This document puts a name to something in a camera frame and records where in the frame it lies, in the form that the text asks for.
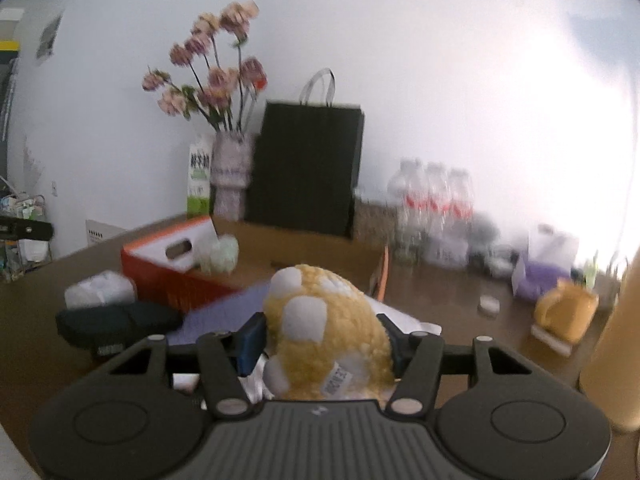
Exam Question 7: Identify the brown wooden desktop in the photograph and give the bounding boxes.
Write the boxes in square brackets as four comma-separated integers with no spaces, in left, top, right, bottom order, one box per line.
[0,212,640,480]

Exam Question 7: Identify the purple tissue box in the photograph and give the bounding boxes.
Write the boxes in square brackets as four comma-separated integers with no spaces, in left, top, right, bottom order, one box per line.
[509,254,572,302]

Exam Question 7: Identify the white flat block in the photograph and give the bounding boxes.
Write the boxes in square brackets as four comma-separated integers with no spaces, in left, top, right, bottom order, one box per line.
[529,324,574,357]

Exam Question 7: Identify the wire rack with supplies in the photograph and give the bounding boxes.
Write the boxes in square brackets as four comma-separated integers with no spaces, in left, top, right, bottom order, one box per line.
[0,175,53,283]

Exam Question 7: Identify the dried pink roses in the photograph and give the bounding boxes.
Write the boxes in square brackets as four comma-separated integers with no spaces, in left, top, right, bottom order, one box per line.
[142,0,269,134]

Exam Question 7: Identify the pack of water bottles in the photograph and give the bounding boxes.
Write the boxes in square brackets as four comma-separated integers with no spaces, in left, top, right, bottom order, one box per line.
[389,157,476,262]

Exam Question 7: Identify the purple knitted cloth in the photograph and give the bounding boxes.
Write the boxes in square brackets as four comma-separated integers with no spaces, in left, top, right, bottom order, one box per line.
[167,280,282,347]

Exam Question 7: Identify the white tissue pack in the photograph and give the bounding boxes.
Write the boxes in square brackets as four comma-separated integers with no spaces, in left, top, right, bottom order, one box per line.
[63,269,139,309]

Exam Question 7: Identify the grey white round device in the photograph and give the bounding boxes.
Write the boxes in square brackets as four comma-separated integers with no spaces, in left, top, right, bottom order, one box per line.
[470,214,501,247]

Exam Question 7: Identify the black charger with cable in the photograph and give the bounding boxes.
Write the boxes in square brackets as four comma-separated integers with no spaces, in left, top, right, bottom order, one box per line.
[470,245,517,279]

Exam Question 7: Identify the glass jar of grain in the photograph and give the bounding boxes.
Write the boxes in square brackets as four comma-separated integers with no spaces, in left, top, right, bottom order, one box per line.
[352,199,399,257]

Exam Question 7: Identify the orange cable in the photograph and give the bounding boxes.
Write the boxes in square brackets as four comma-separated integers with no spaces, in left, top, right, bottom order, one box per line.
[377,243,394,302]

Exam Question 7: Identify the white green milk carton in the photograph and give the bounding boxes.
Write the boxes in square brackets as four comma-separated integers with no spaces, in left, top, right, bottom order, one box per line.
[186,134,214,219]

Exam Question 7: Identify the black pouch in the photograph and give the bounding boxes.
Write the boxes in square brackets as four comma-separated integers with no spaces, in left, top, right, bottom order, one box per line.
[54,302,184,359]

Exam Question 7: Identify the yellow white plush toy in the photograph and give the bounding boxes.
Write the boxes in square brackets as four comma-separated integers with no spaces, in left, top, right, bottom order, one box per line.
[262,263,394,402]

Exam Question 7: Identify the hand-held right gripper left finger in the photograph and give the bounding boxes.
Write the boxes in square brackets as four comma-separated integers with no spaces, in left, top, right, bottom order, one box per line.
[95,312,268,419]

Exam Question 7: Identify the white paper box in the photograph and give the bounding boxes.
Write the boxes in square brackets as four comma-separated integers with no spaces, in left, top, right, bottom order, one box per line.
[527,224,579,272]

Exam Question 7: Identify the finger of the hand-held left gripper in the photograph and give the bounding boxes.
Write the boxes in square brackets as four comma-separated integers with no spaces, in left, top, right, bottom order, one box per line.
[0,219,55,245]

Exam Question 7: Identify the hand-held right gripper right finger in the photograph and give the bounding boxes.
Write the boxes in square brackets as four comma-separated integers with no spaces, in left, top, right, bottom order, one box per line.
[375,312,534,418]

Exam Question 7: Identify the black paper bag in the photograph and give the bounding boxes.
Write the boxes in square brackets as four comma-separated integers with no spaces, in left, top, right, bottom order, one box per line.
[244,67,366,239]

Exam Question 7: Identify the orange cardboard box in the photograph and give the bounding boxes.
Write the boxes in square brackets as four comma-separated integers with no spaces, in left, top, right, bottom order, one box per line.
[120,214,390,312]

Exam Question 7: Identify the mottled purple vase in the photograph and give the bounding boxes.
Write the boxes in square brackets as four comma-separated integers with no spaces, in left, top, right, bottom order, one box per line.
[209,132,254,222]

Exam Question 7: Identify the white crumpled ball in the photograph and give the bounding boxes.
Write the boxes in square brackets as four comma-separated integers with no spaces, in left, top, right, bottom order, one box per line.
[197,234,240,275]

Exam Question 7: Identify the white vented device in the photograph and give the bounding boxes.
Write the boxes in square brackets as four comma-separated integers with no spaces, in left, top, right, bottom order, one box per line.
[84,219,127,247]

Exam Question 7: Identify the yellow mug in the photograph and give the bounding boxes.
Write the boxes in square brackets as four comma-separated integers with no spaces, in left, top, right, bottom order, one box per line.
[532,279,599,344]

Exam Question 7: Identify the wall paper notice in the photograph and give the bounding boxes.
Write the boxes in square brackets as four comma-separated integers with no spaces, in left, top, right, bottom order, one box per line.
[34,11,64,62]

